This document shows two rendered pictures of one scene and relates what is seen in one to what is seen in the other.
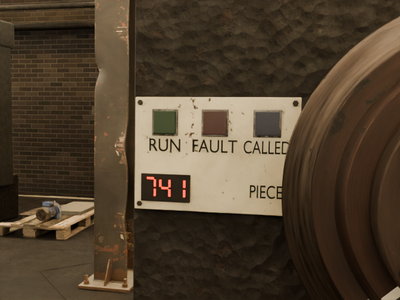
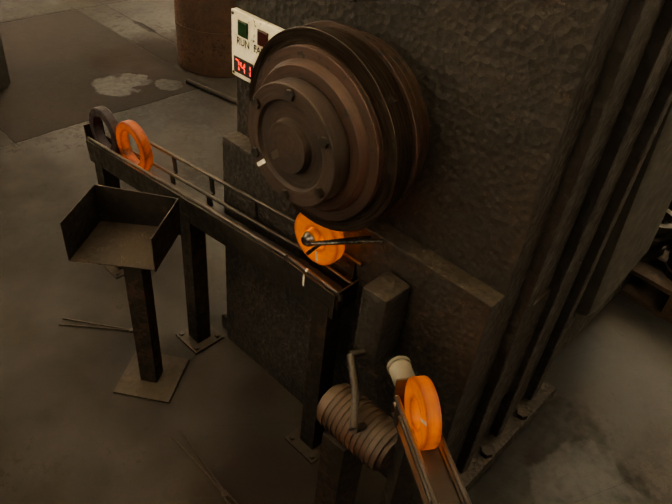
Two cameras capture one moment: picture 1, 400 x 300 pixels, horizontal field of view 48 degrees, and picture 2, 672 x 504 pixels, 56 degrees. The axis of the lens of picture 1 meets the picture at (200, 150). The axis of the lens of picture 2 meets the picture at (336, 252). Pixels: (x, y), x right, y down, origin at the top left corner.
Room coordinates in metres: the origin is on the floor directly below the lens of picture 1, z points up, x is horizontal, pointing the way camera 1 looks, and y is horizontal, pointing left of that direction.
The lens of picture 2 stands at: (-0.57, -1.01, 1.80)
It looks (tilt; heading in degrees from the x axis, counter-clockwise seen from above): 39 degrees down; 29
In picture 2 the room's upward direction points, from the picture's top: 7 degrees clockwise
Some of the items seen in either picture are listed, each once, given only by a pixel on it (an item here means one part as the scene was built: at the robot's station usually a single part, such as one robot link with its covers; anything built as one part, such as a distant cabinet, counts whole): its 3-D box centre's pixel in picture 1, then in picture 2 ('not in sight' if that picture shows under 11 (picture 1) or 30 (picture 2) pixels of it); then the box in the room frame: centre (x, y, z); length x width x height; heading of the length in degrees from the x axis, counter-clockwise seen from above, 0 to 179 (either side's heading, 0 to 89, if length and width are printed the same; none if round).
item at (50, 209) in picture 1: (53, 209); not in sight; (4.88, 1.60, 0.25); 0.40 x 0.24 x 0.22; 169
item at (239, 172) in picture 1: (215, 155); (265, 57); (0.70, -0.02, 1.15); 0.26 x 0.02 x 0.18; 79
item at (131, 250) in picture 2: not in sight; (135, 301); (0.37, 0.23, 0.36); 0.26 x 0.20 x 0.72; 114
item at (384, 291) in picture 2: not in sight; (381, 319); (0.50, -0.57, 0.68); 0.11 x 0.08 x 0.24; 169
